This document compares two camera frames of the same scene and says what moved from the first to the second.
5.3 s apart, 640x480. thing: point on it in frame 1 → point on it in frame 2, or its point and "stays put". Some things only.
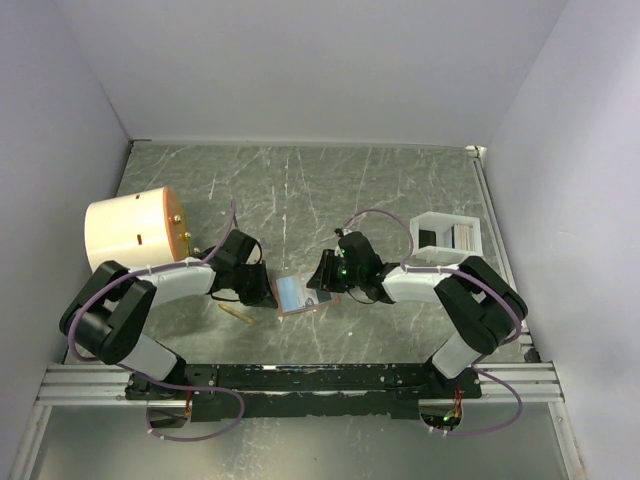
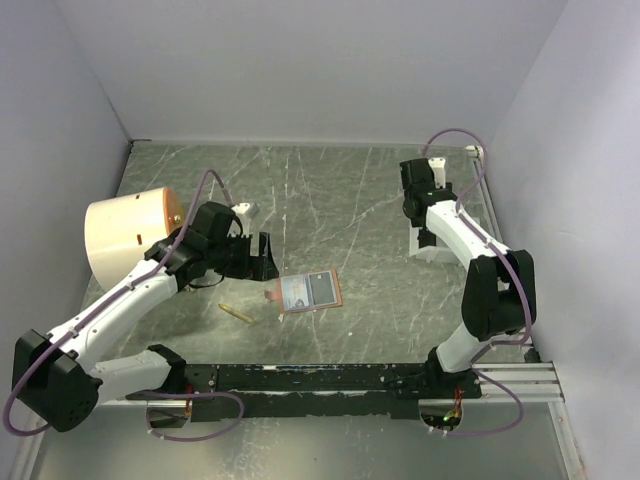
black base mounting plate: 393,390 stays put
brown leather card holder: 294,296 stays put
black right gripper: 323,276 → 448,185
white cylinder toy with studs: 137,229 stays put
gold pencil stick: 237,314 stays put
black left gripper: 263,295 → 261,267
